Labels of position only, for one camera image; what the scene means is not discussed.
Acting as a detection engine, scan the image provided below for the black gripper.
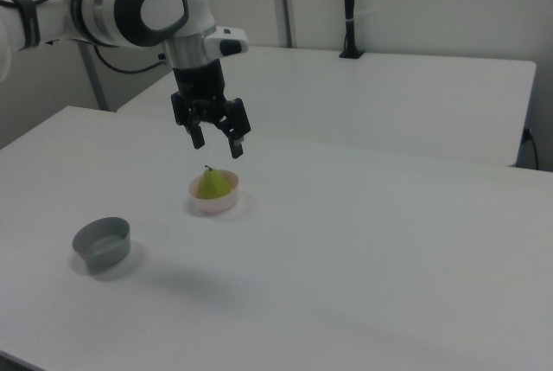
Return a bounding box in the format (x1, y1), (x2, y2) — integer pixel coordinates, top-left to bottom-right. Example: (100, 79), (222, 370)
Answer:
(170, 61), (252, 161)

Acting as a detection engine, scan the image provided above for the green pear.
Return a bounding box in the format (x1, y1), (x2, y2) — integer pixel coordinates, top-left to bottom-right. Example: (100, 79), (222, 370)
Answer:
(197, 164), (231, 201)

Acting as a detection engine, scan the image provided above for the pink bowl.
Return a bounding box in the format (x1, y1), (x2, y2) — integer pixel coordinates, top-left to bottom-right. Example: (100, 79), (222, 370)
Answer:
(188, 170), (241, 216)

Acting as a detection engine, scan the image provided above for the grey metal bowl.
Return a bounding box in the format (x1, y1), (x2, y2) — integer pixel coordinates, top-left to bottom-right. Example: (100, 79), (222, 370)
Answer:
(72, 216), (132, 275)

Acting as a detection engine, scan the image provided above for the black velcro strap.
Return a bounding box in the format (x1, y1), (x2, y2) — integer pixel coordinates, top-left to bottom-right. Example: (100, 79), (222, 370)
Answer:
(15, 0), (42, 50)

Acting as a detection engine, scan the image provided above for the thin black power cable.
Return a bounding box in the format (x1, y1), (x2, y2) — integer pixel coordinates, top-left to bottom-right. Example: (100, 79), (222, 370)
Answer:
(521, 127), (540, 170)

